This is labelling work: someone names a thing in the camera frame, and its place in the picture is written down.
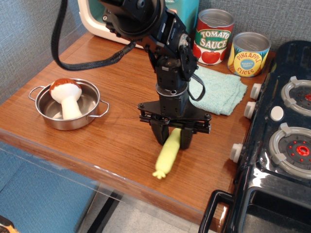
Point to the tomato sauce can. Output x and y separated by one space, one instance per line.
213 32

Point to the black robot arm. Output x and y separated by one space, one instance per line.
162 34

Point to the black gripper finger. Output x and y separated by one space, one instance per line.
160 130
185 138

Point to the grey upper stove burner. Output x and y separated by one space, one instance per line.
296 95

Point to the orange plush object corner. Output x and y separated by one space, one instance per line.
8 229

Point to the white stove knob upper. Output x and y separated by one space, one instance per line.
255 91

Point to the black toy stove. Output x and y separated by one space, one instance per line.
273 179

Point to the grey lower stove burner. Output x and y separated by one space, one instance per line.
290 149

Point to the spoon with green handle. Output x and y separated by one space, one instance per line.
168 154

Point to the white stove knob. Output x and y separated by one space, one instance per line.
236 152
255 91
249 109

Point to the white stove knob lower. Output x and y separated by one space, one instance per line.
236 152

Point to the teal toy microwave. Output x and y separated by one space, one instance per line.
91 13

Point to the pineapple slices can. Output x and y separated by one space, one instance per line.
248 54

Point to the white stove knob middle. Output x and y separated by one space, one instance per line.
249 109

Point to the light blue folded cloth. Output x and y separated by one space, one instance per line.
223 91

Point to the plush mushroom toy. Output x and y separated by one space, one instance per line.
67 92

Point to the small steel pot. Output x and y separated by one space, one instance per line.
90 104

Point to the grey stove burner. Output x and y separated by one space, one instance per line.
290 149
296 95

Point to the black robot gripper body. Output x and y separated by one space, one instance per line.
175 109

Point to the white round stove button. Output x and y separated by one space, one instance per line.
276 113

